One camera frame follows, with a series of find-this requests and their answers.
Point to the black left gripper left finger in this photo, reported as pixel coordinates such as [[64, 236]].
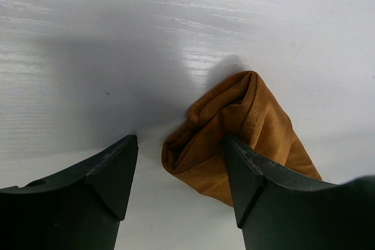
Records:
[[80, 207]]

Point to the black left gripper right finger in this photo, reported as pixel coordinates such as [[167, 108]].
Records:
[[278, 208]]

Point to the orange brown cloth napkin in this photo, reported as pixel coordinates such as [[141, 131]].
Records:
[[243, 106]]

